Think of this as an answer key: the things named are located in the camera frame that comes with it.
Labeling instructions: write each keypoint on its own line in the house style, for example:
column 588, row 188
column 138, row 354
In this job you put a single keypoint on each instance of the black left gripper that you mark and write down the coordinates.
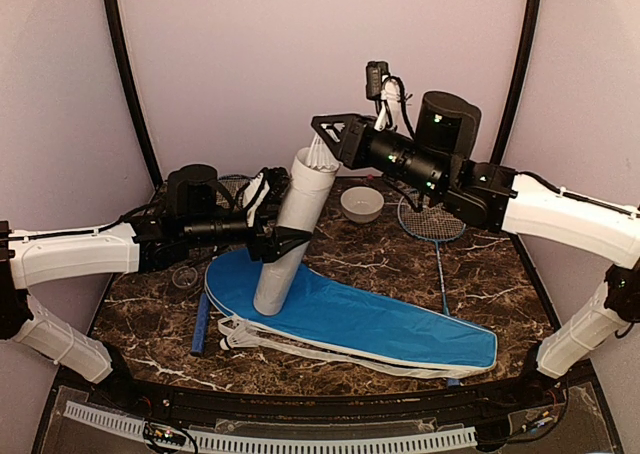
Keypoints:
column 269, row 247

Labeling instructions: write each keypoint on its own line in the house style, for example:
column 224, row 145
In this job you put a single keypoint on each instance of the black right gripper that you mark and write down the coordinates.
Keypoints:
column 351, row 146

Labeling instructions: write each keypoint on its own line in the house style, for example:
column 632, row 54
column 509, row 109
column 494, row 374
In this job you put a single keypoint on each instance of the white shuttlecock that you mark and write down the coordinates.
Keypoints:
column 237, row 336
column 320, row 158

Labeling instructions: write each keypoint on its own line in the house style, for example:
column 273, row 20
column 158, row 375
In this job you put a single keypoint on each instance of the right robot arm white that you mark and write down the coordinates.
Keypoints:
column 436, row 162

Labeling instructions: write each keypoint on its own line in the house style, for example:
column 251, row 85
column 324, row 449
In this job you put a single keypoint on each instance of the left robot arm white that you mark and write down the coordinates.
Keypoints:
column 196, row 211

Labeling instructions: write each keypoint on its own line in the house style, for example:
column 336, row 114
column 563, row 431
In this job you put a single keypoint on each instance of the left blue badminton racket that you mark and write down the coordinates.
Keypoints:
column 232, row 182

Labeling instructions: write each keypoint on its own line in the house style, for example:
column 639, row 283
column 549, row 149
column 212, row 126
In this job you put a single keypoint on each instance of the blue badminton racket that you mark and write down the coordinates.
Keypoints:
column 431, row 224
column 232, row 182

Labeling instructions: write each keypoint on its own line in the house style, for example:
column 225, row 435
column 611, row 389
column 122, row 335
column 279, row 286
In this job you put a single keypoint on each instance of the right blue badminton racket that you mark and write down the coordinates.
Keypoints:
column 431, row 224

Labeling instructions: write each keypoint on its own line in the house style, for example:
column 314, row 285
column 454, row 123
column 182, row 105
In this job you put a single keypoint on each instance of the white ceramic bowl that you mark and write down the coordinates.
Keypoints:
column 362, row 204

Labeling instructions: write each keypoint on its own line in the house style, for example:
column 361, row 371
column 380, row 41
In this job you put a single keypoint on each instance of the blue racket bag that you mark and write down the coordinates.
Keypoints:
column 324, row 320

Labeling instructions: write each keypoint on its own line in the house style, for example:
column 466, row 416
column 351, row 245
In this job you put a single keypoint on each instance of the small circuit board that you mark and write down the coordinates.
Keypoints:
column 163, row 435

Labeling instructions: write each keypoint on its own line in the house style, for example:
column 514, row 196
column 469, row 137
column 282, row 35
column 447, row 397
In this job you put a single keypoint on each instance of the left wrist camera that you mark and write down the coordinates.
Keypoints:
column 267, row 187

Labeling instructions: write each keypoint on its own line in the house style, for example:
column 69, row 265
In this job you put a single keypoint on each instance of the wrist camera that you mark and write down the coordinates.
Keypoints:
column 267, row 187
column 389, row 96

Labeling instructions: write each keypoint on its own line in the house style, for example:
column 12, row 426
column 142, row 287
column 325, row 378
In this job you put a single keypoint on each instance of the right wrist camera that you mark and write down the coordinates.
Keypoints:
column 389, row 96

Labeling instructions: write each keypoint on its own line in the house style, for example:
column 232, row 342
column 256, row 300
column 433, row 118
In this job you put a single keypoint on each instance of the white cable duct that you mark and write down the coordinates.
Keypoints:
column 273, row 439

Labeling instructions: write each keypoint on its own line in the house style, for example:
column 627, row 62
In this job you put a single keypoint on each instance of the black vertical frame post right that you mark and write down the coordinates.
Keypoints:
column 518, row 77

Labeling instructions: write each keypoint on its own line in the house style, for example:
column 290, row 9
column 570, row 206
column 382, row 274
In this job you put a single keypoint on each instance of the black vertical frame post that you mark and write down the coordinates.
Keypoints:
column 518, row 77
column 129, row 88

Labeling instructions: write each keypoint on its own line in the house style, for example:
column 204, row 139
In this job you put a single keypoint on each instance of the black vertical frame post left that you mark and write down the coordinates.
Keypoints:
column 129, row 88

